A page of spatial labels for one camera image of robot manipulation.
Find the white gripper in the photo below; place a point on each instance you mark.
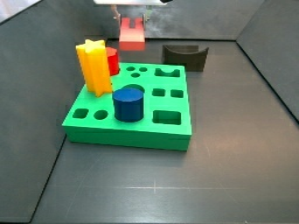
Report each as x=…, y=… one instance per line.
x=132, y=2

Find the red double-square U block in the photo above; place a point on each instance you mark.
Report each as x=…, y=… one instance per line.
x=132, y=36

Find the green shape sorter board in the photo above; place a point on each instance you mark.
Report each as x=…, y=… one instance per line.
x=166, y=127

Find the yellow star prism block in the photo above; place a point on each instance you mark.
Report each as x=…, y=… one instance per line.
x=94, y=64

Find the black curved holder stand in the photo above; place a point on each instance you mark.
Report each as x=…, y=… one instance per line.
x=186, y=55

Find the blue cylinder block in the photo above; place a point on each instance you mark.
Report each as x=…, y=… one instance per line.
x=128, y=103

